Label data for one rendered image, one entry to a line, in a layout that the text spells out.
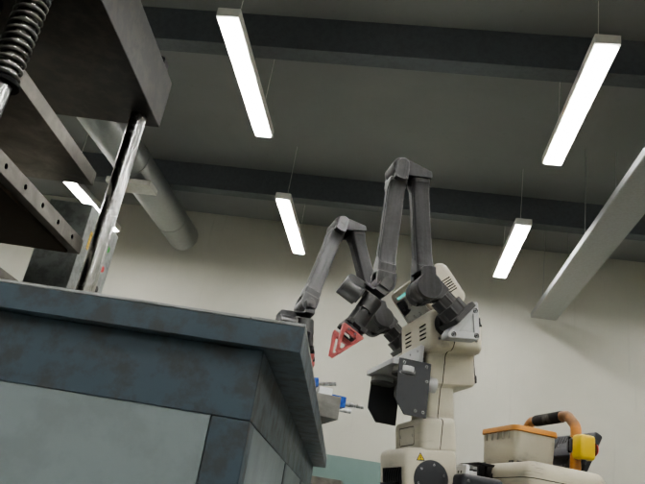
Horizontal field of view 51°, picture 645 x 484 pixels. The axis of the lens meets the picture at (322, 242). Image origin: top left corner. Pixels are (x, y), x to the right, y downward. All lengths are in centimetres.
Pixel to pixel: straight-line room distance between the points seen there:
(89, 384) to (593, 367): 844
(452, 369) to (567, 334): 705
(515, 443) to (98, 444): 150
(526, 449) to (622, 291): 743
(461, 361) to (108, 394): 142
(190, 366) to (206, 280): 847
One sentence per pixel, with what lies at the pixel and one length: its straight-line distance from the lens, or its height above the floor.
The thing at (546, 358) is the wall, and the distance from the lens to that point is 900.
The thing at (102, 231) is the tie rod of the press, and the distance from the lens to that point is 236.
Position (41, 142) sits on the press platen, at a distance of 225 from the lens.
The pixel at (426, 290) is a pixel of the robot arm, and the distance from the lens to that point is 195.
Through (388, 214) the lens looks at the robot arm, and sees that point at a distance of 202.
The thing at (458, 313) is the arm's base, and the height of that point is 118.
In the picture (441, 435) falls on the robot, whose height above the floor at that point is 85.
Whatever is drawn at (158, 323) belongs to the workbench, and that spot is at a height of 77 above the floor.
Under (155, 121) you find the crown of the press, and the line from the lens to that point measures 258.
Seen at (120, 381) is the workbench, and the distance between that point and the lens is 92.
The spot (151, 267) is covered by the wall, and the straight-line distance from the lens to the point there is 967.
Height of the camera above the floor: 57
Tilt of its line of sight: 22 degrees up
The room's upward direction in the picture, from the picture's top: 10 degrees clockwise
